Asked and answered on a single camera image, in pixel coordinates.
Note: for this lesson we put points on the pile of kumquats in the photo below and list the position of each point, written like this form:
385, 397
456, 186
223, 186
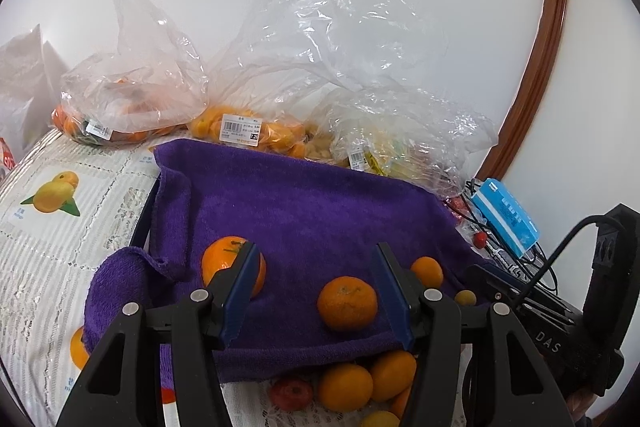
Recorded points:
275, 134

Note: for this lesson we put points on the fruit print tablecloth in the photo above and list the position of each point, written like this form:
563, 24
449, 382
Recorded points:
60, 247

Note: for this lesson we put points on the person's right hand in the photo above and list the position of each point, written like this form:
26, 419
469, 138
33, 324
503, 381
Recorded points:
577, 405

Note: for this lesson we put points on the brown wooden door frame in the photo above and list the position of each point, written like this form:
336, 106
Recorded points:
540, 57

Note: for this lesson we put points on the blue tissue box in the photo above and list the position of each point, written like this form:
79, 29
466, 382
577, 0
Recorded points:
505, 217

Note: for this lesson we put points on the white plastic bag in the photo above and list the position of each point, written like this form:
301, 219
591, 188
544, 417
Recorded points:
22, 82

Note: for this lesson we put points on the pile of yellow fruits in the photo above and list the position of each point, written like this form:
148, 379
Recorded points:
385, 154

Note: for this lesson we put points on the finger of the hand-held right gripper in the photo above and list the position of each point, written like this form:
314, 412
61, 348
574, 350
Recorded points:
492, 279

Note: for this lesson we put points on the clear plastic bag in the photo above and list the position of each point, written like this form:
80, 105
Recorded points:
415, 127
135, 77
320, 32

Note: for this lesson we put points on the red label packet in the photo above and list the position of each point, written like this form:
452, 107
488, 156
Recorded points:
6, 157

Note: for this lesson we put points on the large orange with stem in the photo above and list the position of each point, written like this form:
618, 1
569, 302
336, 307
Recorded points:
225, 262

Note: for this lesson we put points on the cherry tomato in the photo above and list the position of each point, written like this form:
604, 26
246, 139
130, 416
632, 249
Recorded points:
480, 239

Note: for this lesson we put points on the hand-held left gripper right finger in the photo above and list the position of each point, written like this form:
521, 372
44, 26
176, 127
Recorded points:
395, 302

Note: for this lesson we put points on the purple towel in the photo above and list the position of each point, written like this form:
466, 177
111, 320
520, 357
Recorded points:
310, 217

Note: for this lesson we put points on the white power strip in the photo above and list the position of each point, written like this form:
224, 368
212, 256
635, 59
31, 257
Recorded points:
502, 259

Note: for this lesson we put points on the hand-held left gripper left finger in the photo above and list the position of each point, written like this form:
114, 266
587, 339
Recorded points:
240, 297

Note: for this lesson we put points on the oval orange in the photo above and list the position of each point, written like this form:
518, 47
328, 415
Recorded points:
345, 387

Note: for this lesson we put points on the pile of cherry tomatoes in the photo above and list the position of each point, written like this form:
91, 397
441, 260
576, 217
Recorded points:
457, 207

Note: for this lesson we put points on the pile of tangerines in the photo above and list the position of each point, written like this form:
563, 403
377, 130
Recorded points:
70, 122

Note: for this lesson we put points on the small yellowish fruit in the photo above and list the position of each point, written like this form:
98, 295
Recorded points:
465, 297
380, 420

